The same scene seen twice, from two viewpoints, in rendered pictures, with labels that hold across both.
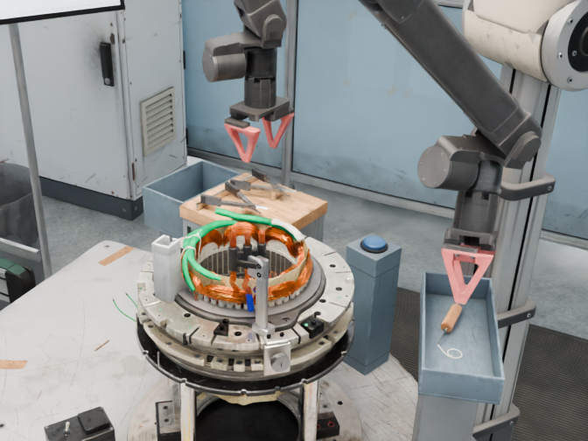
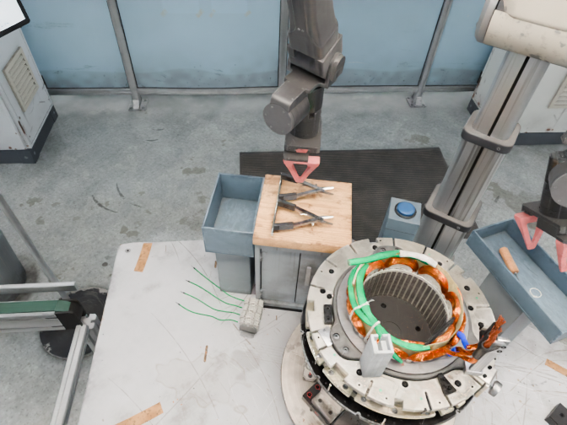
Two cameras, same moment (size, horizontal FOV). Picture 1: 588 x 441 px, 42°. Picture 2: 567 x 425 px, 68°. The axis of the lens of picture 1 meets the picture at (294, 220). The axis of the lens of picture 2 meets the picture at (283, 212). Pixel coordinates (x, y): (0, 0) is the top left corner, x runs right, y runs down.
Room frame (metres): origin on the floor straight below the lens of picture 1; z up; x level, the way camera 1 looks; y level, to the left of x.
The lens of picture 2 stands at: (0.76, 0.44, 1.73)
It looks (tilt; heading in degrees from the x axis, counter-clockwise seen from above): 48 degrees down; 328
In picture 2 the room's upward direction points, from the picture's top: 3 degrees clockwise
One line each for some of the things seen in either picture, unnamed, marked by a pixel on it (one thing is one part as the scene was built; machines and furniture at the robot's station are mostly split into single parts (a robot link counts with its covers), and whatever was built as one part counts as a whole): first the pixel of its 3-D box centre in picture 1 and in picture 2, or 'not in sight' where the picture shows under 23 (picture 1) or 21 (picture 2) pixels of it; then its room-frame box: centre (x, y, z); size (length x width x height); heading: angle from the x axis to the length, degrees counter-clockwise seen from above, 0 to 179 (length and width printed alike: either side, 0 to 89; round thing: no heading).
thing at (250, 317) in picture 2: not in sight; (251, 314); (1.21, 0.23, 0.80); 0.10 x 0.05 x 0.04; 139
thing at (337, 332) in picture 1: (339, 320); not in sight; (0.91, -0.07, 1.06); 0.09 x 0.04 x 0.01; 150
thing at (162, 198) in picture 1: (195, 242); (237, 240); (1.34, 0.20, 0.92); 0.17 x 0.11 x 0.28; 145
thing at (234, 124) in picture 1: (250, 135); (301, 159); (1.27, 0.08, 1.19); 0.07 x 0.07 x 0.09; 57
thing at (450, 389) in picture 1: (447, 395); (504, 305); (0.91, -0.25, 0.92); 0.25 x 0.11 x 0.28; 172
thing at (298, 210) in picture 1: (254, 209); (305, 212); (1.25, 0.07, 1.05); 0.20 x 0.19 x 0.02; 55
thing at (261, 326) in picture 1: (263, 295); (486, 354); (0.82, 0.04, 1.15); 0.03 x 0.02 x 0.12; 52
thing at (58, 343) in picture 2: not in sight; (81, 320); (1.92, 0.73, 0.01); 0.34 x 0.34 x 0.02
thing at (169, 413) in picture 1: (171, 408); (329, 400); (0.94, 0.19, 0.85); 0.06 x 0.04 x 0.05; 12
